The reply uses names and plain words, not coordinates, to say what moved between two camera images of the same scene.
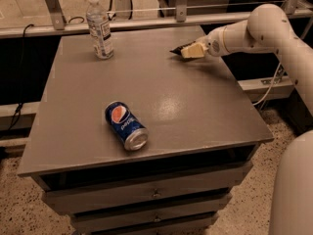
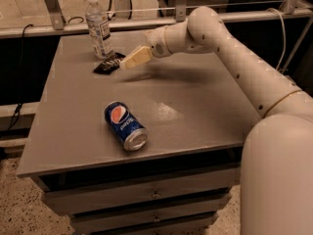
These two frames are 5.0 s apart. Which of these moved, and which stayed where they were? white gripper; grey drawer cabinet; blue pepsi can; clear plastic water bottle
Moved: white gripper
Stayed: grey drawer cabinet; clear plastic water bottle; blue pepsi can
